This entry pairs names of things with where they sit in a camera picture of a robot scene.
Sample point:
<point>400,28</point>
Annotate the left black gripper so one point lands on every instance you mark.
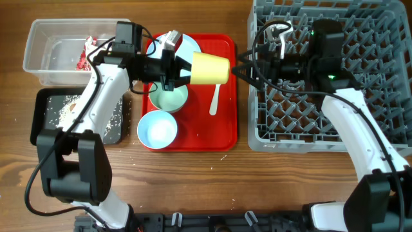
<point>168,59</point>

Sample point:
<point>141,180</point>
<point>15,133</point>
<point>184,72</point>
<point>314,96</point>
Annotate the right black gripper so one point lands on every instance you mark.
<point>259,84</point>

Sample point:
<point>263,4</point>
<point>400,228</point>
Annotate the green bowl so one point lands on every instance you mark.
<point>169,101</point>

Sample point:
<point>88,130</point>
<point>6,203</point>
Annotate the yellow plastic cup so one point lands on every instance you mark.
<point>209,69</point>

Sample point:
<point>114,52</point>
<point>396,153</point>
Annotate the small light blue bowl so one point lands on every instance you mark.
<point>157,129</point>

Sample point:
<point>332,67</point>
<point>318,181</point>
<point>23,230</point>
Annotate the red snack wrapper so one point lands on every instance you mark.
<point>89,46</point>

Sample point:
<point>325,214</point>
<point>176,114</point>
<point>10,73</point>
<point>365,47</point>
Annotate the white rice pile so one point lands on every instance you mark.
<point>58,107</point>

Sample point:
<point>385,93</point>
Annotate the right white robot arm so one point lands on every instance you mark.
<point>381,200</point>

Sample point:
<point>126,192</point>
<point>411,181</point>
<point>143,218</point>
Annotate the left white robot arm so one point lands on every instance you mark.
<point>73,164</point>

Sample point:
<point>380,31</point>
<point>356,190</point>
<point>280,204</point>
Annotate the grey dishwasher rack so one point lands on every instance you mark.
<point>376,49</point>

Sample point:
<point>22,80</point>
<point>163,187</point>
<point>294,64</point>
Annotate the large light blue plate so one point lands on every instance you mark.
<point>185,50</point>

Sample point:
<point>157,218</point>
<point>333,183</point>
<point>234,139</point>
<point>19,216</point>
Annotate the white plastic spoon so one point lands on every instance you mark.
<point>214,102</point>

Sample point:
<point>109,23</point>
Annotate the red serving tray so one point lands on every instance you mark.
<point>197,129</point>

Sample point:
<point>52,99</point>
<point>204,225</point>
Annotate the clear plastic bin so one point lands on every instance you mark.
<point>54,46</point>

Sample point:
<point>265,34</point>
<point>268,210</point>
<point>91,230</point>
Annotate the black tray bin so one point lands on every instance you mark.
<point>40,107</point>

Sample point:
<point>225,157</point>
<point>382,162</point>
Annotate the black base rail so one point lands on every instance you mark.
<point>249,221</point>

